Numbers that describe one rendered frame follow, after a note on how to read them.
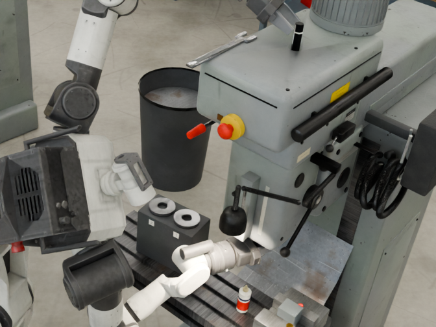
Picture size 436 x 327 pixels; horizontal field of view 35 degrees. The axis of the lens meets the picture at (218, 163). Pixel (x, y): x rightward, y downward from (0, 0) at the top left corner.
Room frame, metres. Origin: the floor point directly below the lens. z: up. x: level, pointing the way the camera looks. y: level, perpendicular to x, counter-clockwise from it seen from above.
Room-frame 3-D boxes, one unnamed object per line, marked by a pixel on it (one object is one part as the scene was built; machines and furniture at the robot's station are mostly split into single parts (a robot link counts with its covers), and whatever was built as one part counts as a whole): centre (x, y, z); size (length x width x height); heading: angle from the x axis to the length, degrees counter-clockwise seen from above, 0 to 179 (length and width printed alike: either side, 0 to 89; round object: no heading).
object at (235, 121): (1.37, -0.02, 1.76); 0.06 x 0.02 x 0.06; 56
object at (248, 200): (1.47, -0.09, 1.45); 0.04 x 0.04 x 0.21; 56
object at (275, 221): (1.56, -0.16, 1.47); 0.21 x 0.19 x 0.32; 56
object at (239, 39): (1.49, 0.03, 1.89); 0.24 x 0.04 x 0.01; 147
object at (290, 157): (1.59, -0.18, 1.68); 0.34 x 0.24 x 0.10; 146
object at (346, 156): (1.72, -0.26, 1.47); 0.24 x 0.19 x 0.26; 56
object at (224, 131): (1.35, -0.01, 1.76); 0.04 x 0.03 x 0.04; 56
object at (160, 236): (1.79, 0.13, 1.03); 0.22 x 0.12 x 0.20; 63
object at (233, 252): (1.51, -0.08, 1.23); 0.13 x 0.12 x 0.10; 34
